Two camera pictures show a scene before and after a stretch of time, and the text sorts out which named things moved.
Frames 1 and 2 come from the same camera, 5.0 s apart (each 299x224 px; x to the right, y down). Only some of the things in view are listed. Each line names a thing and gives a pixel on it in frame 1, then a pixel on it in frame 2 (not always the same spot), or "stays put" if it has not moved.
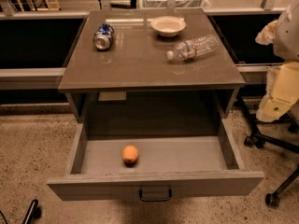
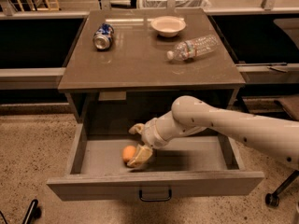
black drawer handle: x=155 y=199 stays put
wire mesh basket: x=181 y=2 stays put
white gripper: x=288 y=39 -> x=150 y=134
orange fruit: x=130 y=155 stays put
